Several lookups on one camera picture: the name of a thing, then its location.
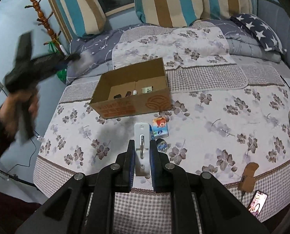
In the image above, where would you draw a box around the small blue tissue pack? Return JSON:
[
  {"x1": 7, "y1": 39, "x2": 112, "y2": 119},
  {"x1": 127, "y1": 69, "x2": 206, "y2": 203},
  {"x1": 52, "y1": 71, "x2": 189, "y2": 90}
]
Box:
[{"x1": 151, "y1": 117, "x2": 169, "y2": 139}]

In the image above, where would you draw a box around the star pattern dark pillow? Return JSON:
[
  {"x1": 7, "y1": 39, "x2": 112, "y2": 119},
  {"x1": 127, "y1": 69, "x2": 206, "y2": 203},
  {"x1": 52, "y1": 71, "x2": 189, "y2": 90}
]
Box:
[{"x1": 230, "y1": 13, "x2": 286, "y2": 54}]

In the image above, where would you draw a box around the striped curtain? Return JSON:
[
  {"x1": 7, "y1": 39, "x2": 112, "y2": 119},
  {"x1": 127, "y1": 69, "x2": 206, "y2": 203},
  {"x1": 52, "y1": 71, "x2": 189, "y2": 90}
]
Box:
[
  {"x1": 134, "y1": 0, "x2": 253, "y2": 27},
  {"x1": 48, "y1": 0, "x2": 106, "y2": 42}
]

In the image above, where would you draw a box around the right striped curtain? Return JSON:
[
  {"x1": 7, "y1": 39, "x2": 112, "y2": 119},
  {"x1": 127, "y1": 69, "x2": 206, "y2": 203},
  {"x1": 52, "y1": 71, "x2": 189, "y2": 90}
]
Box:
[{"x1": 134, "y1": 0, "x2": 253, "y2": 27}]

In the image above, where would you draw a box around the black rectangular device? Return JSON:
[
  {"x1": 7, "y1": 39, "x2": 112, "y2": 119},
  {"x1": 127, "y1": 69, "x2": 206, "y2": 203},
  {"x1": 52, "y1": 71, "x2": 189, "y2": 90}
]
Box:
[{"x1": 113, "y1": 94, "x2": 122, "y2": 99}]

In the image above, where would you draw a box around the left striped curtain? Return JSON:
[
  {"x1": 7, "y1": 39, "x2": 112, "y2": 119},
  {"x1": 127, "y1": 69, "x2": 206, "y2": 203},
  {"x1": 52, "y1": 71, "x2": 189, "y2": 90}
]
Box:
[{"x1": 48, "y1": 0, "x2": 106, "y2": 42}]

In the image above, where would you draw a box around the grey constellation duvet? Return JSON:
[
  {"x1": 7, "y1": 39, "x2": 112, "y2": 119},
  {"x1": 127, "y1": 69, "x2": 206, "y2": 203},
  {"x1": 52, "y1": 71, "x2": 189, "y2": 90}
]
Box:
[{"x1": 66, "y1": 23, "x2": 145, "y2": 85}]

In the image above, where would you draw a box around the wooden coat rack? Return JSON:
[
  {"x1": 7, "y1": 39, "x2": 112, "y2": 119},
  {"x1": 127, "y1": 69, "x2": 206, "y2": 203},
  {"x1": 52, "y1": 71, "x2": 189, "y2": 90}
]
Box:
[{"x1": 25, "y1": 0, "x2": 67, "y2": 56}]

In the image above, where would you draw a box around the green white packet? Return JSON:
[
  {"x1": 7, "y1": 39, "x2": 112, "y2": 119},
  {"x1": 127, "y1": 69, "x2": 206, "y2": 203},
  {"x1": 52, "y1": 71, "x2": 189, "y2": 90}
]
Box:
[{"x1": 142, "y1": 86, "x2": 153, "y2": 94}]

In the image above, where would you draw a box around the green shopping bag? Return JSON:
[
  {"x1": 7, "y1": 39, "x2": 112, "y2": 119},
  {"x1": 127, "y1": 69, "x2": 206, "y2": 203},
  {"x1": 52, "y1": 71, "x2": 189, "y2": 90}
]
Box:
[{"x1": 48, "y1": 41, "x2": 67, "y2": 83}]

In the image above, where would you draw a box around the smartphone with lit screen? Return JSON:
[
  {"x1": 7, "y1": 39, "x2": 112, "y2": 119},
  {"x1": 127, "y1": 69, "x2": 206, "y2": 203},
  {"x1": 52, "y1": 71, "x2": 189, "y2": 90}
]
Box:
[{"x1": 247, "y1": 190, "x2": 268, "y2": 218}]

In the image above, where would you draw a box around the white nail clipper card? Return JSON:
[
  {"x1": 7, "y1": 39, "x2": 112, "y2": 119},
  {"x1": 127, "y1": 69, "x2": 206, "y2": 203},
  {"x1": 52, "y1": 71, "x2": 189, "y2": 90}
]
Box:
[{"x1": 134, "y1": 123, "x2": 151, "y2": 177}]

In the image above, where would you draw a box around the floral quilted bedspread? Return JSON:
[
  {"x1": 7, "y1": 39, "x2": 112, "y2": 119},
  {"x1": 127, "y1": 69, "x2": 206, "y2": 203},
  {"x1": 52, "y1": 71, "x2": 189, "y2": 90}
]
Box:
[{"x1": 33, "y1": 23, "x2": 290, "y2": 221}]

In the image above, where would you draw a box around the grey padded headboard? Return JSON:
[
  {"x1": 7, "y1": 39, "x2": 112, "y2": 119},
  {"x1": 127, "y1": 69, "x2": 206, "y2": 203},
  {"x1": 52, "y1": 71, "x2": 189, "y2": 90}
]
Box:
[{"x1": 257, "y1": 0, "x2": 290, "y2": 65}]

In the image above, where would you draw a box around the person left hand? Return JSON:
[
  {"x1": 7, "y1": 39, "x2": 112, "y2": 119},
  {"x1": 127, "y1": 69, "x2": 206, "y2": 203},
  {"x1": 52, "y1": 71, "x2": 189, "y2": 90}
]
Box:
[{"x1": 0, "y1": 88, "x2": 39, "y2": 137}]

